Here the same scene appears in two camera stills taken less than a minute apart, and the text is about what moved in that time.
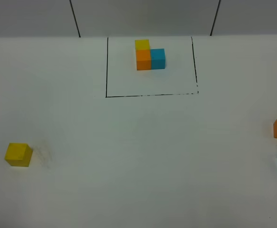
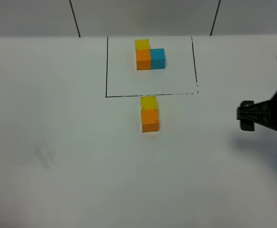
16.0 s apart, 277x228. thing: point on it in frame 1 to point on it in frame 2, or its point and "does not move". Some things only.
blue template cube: x=158 y=59 does not move
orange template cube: x=143 y=61 does not move
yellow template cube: x=142 y=44 does not move
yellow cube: x=19 y=154 to x=148 y=102
